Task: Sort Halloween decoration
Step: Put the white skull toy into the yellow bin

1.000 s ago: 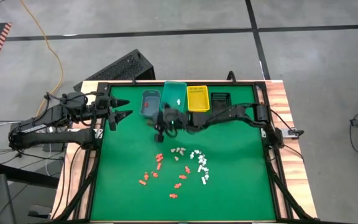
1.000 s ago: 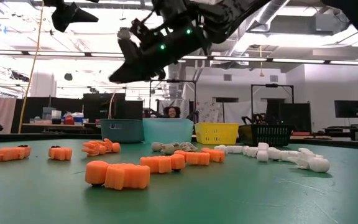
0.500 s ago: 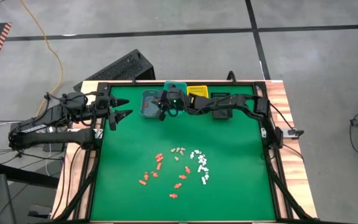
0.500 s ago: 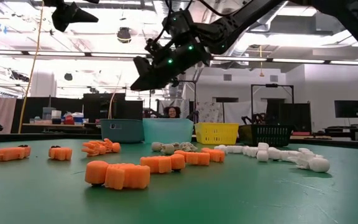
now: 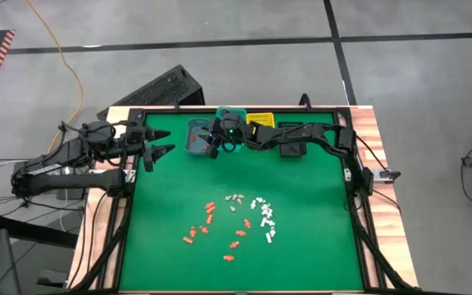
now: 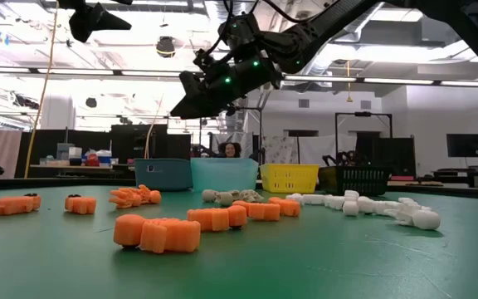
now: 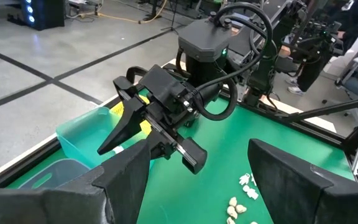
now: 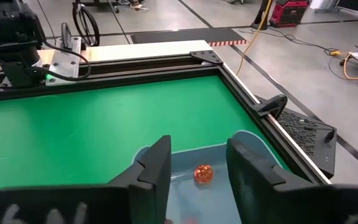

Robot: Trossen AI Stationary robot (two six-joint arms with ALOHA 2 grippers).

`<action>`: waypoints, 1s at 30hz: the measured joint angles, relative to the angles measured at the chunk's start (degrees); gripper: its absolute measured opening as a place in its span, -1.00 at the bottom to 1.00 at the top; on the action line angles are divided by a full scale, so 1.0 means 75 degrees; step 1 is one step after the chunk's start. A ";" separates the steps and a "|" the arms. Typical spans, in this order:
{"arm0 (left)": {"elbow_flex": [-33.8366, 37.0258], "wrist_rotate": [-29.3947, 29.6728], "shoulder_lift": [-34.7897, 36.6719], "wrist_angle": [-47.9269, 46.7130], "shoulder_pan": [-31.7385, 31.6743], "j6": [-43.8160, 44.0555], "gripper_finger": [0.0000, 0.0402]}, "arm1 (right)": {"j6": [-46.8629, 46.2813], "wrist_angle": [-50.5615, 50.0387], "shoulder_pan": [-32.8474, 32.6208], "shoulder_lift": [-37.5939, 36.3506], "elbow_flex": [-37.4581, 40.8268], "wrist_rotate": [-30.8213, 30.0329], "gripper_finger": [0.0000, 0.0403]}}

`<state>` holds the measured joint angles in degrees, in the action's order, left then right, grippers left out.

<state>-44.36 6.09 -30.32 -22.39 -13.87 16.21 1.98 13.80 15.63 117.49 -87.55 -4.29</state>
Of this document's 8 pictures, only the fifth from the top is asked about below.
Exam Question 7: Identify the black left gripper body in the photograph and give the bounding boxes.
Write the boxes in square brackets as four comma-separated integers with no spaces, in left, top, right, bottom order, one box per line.
[125,122,158,173]

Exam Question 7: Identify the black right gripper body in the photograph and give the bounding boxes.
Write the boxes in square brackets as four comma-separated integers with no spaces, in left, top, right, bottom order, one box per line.
[218,112,248,155]

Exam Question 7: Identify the grey-blue plastic bin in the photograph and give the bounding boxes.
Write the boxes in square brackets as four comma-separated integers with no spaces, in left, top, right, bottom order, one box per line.
[184,117,213,157]

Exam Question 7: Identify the teal translucent plastic bin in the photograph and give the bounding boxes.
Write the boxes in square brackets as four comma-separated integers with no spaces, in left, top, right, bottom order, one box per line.
[215,105,248,155]

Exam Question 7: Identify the yellow slotted plastic basket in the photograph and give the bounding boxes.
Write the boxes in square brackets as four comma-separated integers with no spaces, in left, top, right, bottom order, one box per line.
[246,111,277,129]

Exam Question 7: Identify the black computer tower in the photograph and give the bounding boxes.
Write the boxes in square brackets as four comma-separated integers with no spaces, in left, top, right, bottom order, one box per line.
[96,64,207,120]

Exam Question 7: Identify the black slotted plastic basket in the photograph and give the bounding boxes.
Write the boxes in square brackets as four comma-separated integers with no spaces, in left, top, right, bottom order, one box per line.
[277,120,307,158]

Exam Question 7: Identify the black metal beam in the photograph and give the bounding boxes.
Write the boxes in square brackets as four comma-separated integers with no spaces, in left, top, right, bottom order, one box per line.
[0,212,79,249]

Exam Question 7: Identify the black cable loop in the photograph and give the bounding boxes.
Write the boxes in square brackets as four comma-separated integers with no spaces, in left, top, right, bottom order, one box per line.
[298,93,313,112]

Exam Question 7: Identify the orange extension cable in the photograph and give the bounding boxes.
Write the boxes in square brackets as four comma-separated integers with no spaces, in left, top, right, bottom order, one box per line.
[25,0,84,155]

